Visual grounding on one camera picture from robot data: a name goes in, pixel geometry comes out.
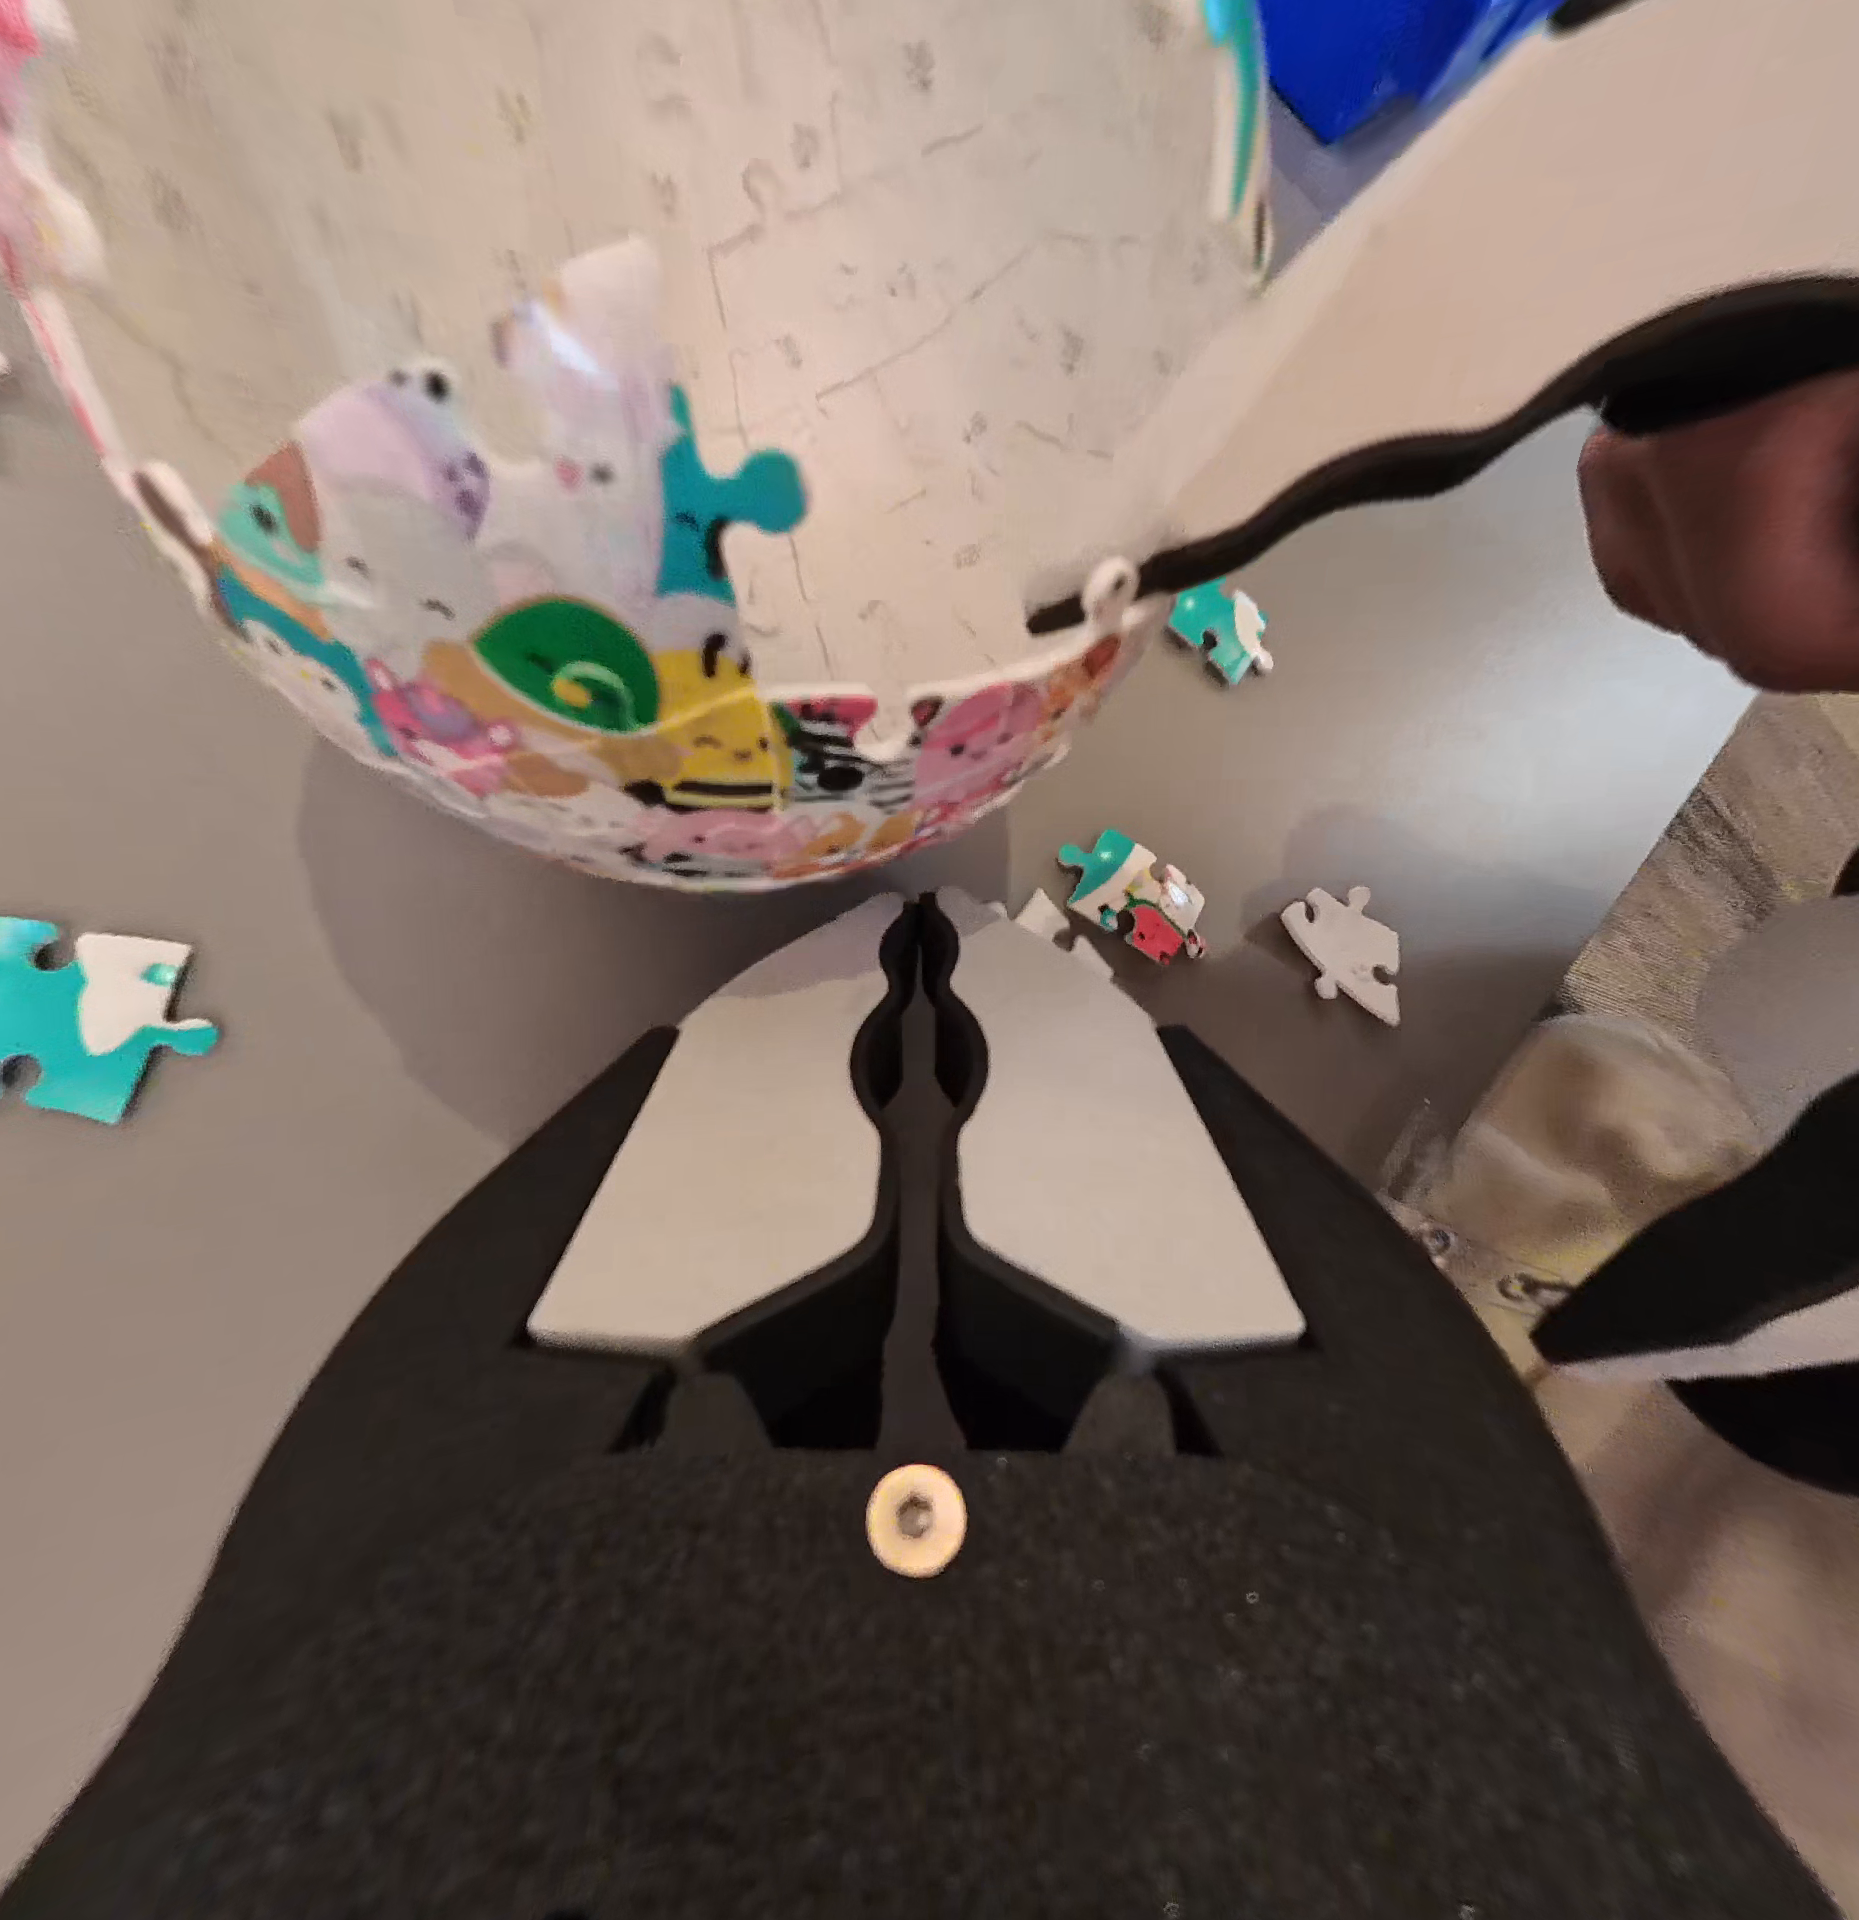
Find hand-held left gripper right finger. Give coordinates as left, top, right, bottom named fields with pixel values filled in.
left=924, top=889, right=1312, bottom=1452

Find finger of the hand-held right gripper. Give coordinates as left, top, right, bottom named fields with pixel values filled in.
left=1025, top=0, right=1859, bottom=642
left=1524, top=1056, right=1859, bottom=1505

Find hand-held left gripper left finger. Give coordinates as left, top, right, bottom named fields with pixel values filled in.
left=528, top=898, right=929, bottom=1452

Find colourful puzzle ball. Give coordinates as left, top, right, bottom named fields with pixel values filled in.
left=0, top=0, right=1273, bottom=898

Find colourful puzzle piece red heart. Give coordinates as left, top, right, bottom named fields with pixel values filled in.
left=1054, top=826, right=1213, bottom=966

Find small teal puzzle piece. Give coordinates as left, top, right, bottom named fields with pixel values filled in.
left=1165, top=579, right=1280, bottom=689

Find teal joined puzzle pieces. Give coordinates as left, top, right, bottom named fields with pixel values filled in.
left=0, top=911, right=225, bottom=1128

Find person's right hand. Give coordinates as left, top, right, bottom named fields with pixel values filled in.
left=1576, top=353, right=1859, bottom=695

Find blue plastic bin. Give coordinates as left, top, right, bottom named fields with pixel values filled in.
left=1258, top=0, right=1570, bottom=150

